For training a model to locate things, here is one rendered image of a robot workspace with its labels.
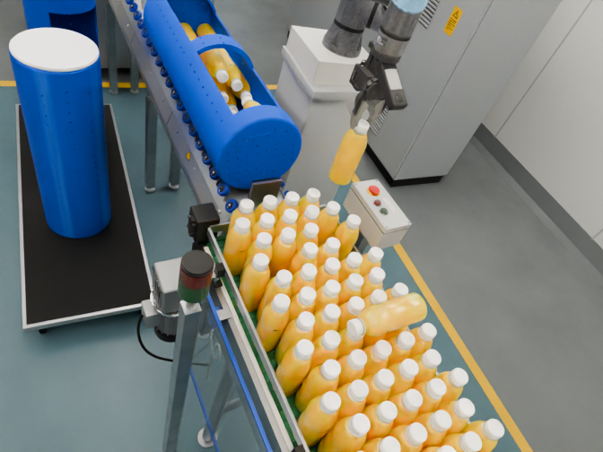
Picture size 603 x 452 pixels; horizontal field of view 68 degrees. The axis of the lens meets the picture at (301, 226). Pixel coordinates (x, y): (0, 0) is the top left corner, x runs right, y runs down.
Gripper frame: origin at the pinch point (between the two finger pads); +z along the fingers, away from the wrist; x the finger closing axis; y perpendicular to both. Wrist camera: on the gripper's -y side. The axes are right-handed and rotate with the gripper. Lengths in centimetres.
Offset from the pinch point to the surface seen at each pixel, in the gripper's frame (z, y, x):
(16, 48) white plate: 30, 89, 76
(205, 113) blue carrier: 18.9, 33.8, 29.5
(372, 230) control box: 28.7, -14.6, -7.6
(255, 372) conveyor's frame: 44, -38, 38
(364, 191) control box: 23.7, -3.0, -9.6
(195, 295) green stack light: 15, -29, 53
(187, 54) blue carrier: 15, 61, 27
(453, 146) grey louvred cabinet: 97, 84, -176
